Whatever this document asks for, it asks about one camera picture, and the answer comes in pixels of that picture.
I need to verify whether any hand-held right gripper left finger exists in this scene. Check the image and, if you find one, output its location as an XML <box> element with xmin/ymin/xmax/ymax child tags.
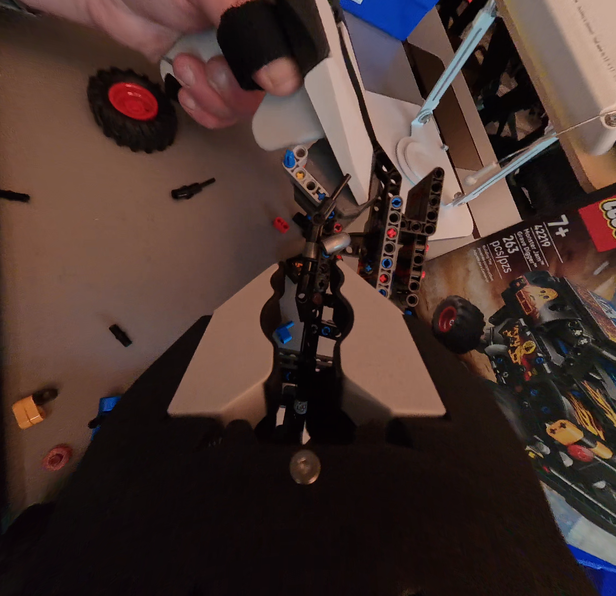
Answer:
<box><xmin>167</xmin><ymin>263</ymin><xmax>281</xmax><ymax>427</ymax></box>

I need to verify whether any grey desk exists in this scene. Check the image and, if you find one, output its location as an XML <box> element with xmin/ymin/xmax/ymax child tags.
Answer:
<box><xmin>0</xmin><ymin>9</ymin><xmax>419</xmax><ymax>510</ymax></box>

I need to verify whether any black pin with shaft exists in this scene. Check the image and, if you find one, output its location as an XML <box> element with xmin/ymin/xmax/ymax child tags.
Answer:
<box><xmin>171</xmin><ymin>177</ymin><xmax>216</xmax><ymax>200</ymax></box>

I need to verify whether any blue body panel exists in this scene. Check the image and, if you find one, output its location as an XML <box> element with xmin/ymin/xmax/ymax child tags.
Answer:
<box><xmin>88</xmin><ymin>395</ymin><xmax>122</xmax><ymax>440</ymax></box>

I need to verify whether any person's left hand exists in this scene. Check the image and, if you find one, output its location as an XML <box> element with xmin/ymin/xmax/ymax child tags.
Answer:
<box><xmin>0</xmin><ymin>0</ymin><xmax>304</xmax><ymax>130</ymax></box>

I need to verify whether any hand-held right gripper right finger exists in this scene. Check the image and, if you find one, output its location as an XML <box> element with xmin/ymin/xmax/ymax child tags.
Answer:
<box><xmin>336</xmin><ymin>260</ymin><xmax>447</xmax><ymax>434</ymax></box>

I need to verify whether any pale beam with blue pins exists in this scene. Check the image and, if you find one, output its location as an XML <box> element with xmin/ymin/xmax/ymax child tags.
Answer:
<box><xmin>281</xmin><ymin>145</ymin><xmax>333</xmax><ymax>203</ymax></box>

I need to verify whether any white document stand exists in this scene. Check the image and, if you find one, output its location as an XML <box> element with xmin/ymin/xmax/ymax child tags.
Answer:
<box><xmin>361</xmin><ymin>0</ymin><xmax>616</xmax><ymax>260</ymax></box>

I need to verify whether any orange block with black pin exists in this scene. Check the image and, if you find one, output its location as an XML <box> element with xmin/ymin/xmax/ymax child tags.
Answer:
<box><xmin>12</xmin><ymin>388</ymin><xmax>59</xmax><ymax>430</ymax></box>

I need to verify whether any blue storage bin with tag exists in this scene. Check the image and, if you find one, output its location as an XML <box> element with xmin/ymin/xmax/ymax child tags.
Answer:
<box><xmin>337</xmin><ymin>0</ymin><xmax>458</xmax><ymax>41</ymax></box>

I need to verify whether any black wheel with red hub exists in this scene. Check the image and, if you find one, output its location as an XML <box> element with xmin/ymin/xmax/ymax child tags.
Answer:
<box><xmin>87</xmin><ymin>67</ymin><xmax>179</xmax><ymax>154</ymax></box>

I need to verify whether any toy truck chassis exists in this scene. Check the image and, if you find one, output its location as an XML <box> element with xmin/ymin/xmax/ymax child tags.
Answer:
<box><xmin>277</xmin><ymin>163</ymin><xmax>446</xmax><ymax>435</ymax></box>

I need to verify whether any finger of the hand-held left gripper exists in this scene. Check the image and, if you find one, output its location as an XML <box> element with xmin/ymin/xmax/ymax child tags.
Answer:
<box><xmin>307</xmin><ymin>0</ymin><xmax>382</xmax><ymax>205</ymax></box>

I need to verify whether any toy truck set box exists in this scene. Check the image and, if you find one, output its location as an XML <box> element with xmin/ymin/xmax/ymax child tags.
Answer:
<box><xmin>414</xmin><ymin>182</ymin><xmax>616</xmax><ymax>539</ymax></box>

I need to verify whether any red round piece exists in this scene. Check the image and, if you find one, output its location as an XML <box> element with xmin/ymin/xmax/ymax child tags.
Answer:
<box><xmin>41</xmin><ymin>444</ymin><xmax>74</xmax><ymax>473</ymax></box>

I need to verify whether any printed instruction sheet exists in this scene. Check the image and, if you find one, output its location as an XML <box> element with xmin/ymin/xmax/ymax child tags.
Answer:
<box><xmin>560</xmin><ymin>0</ymin><xmax>616</xmax><ymax>82</ymax></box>

